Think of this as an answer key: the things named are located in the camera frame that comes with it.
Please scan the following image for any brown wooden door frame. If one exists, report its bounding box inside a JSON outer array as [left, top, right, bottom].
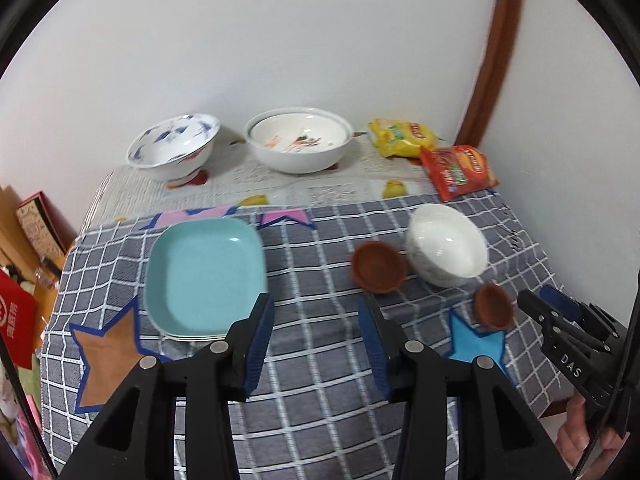
[[452, 0, 526, 148]]

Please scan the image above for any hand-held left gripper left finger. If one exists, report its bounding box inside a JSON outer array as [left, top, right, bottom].
[[57, 292, 276, 480]]

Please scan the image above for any person's right hand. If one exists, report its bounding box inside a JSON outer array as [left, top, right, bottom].
[[554, 392, 632, 471]]

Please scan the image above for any wooden chair frame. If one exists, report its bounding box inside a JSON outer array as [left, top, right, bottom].
[[0, 185, 68, 321]]

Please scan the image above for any yellow chip bag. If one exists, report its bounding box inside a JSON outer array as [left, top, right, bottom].
[[368, 118, 446, 160]]

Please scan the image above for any blue patterned white bowl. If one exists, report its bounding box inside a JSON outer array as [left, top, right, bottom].
[[126, 113, 221, 184]]

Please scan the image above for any red paper bag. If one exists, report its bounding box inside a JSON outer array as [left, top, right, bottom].
[[0, 270, 38, 368]]

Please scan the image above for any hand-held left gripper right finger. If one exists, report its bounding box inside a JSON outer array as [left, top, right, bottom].
[[357, 294, 573, 480]]

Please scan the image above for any grey checked star tablecloth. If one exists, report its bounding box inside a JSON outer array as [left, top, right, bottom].
[[37, 192, 556, 480]]

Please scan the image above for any small brown bowl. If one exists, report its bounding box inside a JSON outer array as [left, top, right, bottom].
[[473, 283, 515, 332], [350, 241, 408, 295]]

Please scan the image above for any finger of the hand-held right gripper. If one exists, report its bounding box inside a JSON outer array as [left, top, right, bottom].
[[517, 290, 571, 353], [540, 285, 618, 336]]

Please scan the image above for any plain white bowl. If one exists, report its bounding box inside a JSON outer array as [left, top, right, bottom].
[[406, 203, 489, 288]]

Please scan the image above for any light blue plate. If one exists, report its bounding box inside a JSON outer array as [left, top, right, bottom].
[[144, 217, 268, 338]]

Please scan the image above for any white printed bowl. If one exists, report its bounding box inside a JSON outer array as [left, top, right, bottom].
[[250, 112, 349, 153]]

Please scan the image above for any patterned brown box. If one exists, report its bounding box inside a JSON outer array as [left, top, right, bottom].
[[15, 191, 71, 256]]

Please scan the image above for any large white bowl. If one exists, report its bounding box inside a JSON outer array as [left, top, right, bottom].
[[244, 107, 352, 174]]

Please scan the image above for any red chip bag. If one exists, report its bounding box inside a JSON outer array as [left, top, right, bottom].
[[419, 145, 501, 203]]

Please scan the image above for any light green plate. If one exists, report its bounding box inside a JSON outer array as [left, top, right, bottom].
[[159, 327, 228, 345]]

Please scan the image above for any duck printed table cover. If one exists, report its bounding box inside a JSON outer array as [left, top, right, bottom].
[[80, 132, 451, 226]]

